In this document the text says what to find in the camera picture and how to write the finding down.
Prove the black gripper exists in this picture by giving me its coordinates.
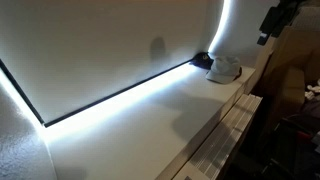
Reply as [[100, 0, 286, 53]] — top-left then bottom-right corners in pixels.
[[257, 0, 301, 46]]

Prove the light grey baseball cap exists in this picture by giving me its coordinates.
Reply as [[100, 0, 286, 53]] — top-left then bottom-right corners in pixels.
[[205, 55, 243, 85]]

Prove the navy cap with yellow logo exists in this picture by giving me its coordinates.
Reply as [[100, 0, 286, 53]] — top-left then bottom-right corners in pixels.
[[190, 52, 215, 71]]

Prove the grey textured fabric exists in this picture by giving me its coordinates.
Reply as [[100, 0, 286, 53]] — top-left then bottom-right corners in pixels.
[[292, 4, 320, 33]]

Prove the white crumpled cloth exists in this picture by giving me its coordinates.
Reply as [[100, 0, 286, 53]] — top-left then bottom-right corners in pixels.
[[304, 79, 320, 101]]

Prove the black chair with red part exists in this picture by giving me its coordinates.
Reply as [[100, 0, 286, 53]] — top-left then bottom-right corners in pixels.
[[263, 113, 320, 180]]

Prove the white ribbed radiator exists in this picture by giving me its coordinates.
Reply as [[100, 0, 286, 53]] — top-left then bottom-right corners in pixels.
[[173, 93, 264, 180]]

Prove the black blind bottom bar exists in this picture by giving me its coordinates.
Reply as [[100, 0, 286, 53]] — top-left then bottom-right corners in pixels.
[[43, 59, 195, 129]]

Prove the white roller blind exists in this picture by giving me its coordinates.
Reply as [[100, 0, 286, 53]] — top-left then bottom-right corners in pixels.
[[0, 0, 218, 125]]

